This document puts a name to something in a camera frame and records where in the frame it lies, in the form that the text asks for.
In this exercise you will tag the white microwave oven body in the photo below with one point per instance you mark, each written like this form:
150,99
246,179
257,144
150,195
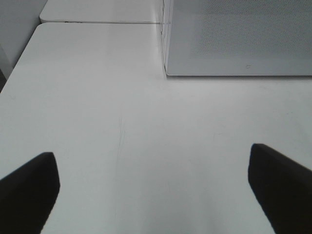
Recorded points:
166,13

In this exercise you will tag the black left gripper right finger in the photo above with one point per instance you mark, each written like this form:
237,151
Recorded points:
283,189

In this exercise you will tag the white microwave door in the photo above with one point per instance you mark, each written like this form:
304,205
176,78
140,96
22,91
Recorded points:
241,38

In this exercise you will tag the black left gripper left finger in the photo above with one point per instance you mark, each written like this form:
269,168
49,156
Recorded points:
28,195

